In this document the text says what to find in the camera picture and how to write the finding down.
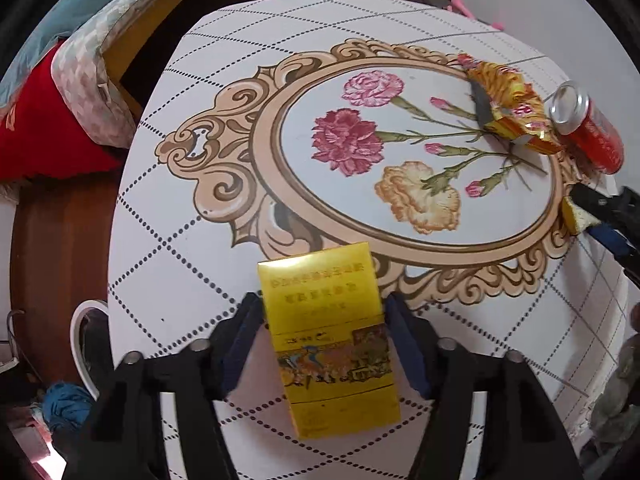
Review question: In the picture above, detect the red soda can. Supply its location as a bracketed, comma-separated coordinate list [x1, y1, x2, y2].
[549, 80, 625, 174]

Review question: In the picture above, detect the orange snack bag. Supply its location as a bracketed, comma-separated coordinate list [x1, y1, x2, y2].
[457, 53, 562, 155]

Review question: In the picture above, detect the yellow cigarette carton box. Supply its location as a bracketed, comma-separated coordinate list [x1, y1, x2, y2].
[257, 243, 400, 439]

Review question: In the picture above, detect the white round trash bin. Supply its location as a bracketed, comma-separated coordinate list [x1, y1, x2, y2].
[70, 300, 114, 400]

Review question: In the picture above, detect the blue jacket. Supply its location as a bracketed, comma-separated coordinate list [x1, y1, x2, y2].
[41, 382, 94, 434]

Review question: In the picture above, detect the pink clothes hanger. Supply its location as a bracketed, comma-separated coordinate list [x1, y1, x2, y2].
[445, 0, 506, 32]

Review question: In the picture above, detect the red blanket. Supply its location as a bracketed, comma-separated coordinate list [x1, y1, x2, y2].
[0, 46, 126, 183]

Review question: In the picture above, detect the patterned white tablecloth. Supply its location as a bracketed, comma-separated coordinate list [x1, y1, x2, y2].
[108, 0, 629, 479]

